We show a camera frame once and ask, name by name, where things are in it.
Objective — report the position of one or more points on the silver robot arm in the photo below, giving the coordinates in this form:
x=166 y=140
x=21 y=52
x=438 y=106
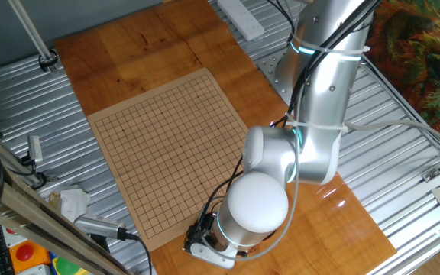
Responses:
x=323 y=99

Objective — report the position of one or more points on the tan paper go board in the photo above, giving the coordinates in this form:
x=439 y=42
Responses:
x=147 y=126

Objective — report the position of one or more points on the white power strip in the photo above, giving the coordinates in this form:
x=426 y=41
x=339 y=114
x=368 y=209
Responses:
x=243 y=19

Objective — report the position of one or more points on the glossy wooden mat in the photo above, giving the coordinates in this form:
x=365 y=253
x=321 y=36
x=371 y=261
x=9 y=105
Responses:
x=319 y=229

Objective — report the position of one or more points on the crumpled white tissue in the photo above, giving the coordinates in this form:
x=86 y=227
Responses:
x=73 y=202

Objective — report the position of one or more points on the black pole clamp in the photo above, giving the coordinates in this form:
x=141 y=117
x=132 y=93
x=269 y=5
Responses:
x=48 y=61

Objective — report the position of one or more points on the yellow box green button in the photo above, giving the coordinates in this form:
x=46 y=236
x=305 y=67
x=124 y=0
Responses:
x=65 y=266

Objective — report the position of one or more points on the blue packet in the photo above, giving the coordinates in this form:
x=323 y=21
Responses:
x=53 y=256

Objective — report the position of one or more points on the colourful patterned cloth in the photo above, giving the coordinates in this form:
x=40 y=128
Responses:
x=415 y=49

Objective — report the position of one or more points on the silver tripod pole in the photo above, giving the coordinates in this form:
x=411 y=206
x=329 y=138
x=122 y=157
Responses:
x=33 y=32

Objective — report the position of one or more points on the orange box red button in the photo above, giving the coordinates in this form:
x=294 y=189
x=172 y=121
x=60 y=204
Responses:
x=25 y=253

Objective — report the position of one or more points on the white grey box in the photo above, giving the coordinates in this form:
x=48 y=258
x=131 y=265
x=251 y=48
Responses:
x=13 y=237

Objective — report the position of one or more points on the white box small button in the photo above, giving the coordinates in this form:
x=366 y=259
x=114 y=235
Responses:
x=33 y=270

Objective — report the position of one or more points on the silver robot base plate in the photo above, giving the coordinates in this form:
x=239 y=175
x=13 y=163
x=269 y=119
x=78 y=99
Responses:
x=269 y=68

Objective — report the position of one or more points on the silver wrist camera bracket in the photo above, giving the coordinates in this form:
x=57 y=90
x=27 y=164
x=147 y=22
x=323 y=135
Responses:
x=212 y=256

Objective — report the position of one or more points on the ribbed silver camera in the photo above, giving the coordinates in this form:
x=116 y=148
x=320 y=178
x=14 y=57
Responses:
x=98 y=226

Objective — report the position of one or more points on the small silver camera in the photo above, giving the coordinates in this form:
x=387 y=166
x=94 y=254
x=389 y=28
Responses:
x=35 y=149

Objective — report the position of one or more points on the aluminium frame beam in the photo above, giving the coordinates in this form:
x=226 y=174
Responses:
x=33 y=225

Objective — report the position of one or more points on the silver camera mount pole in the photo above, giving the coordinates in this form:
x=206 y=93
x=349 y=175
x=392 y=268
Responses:
x=13 y=165

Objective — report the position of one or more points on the small metal bracket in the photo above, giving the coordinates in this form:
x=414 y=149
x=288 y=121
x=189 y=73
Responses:
x=430 y=174

